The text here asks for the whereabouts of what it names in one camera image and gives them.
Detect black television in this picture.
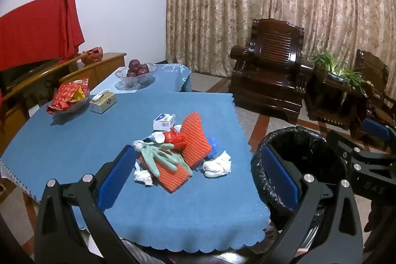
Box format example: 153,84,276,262
0,58,62,88

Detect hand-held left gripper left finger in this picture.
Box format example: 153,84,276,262
34,145,138,264

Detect dark wooden side table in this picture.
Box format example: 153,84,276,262
305,64,372,131

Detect red plastic bag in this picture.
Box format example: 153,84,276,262
162,129,188,149

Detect large white tissue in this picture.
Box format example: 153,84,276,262
202,150,232,178

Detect glass snack dish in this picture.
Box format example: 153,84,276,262
51,91,91,114

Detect light blue tablecloth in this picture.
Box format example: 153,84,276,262
93,64,192,93

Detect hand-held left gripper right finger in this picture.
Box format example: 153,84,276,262
261,145,364,264

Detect dark wooden armchair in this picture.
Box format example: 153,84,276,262
349,49,396,141
228,18,313,125

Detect red bag on cabinet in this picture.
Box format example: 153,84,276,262
81,47,103,63

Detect red cloth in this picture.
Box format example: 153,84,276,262
0,0,85,71

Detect pile of red snack packets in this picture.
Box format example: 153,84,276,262
46,77,90,114

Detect orange foam net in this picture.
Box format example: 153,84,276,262
139,153,193,193
179,111,213,168

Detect small white blue box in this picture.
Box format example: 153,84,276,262
153,113,176,131

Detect black lined waste bin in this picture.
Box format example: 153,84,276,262
250,125,356,252

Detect potted green plant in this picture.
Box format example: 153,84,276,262
309,49,372,97

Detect pile of red apples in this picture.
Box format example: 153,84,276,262
126,59,149,78

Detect glass fruit bowl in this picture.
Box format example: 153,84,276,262
115,64,158,90

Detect blue plastic bag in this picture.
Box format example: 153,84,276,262
207,137,221,159

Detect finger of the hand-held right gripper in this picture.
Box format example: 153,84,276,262
327,130,396,172
360,118,396,150

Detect beige tissue box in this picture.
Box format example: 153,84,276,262
90,90,117,114

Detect green rubber glove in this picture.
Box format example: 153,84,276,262
140,142,194,178

